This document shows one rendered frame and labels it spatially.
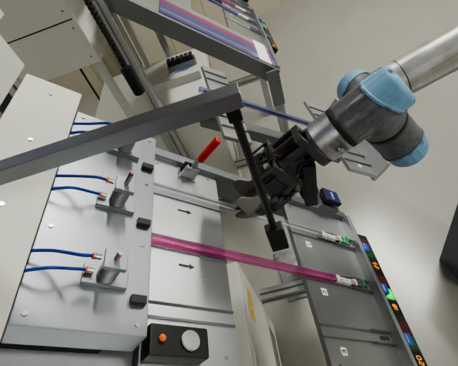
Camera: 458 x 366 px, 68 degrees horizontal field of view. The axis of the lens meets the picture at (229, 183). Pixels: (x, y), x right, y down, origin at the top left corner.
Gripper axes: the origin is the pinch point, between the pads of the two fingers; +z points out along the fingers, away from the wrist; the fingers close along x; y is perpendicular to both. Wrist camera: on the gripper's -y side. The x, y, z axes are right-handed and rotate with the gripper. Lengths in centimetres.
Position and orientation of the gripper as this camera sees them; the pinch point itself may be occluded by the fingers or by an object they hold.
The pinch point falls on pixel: (243, 210)
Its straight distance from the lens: 68.3
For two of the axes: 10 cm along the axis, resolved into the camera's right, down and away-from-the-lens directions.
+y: -7.2, -4.2, -5.6
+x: 1.2, 7.2, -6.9
